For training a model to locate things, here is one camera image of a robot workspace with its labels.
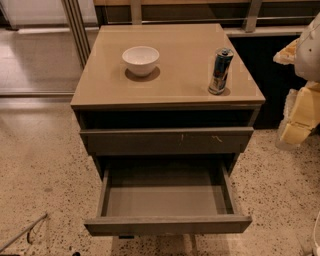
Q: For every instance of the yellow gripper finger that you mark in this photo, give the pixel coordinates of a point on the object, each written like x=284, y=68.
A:
x=286, y=55
x=301, y=114

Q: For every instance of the blue silver redbull can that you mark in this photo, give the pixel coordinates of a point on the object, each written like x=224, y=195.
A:
x=222, y=63

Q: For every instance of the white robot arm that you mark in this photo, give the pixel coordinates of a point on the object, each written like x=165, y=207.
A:
x=307, y=60

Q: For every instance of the tan drawer cabinet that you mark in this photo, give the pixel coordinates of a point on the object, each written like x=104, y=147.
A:
x=174, y=95

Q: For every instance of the grey top drawer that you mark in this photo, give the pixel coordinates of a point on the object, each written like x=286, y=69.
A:
x=166, y=141

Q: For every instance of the open middle drawer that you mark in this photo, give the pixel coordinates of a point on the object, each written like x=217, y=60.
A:
x=166, y=200

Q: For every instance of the white ceramic bowl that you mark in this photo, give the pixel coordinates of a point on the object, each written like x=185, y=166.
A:
x=141, y=60

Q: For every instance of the metal rod on floor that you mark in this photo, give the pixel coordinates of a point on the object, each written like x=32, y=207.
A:
x=27, y=229

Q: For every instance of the metal railing frame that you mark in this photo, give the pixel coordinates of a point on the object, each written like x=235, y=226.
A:
x=245, y=14

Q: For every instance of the sliding door frame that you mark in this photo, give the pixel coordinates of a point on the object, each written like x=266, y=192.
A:
x=75, y=21

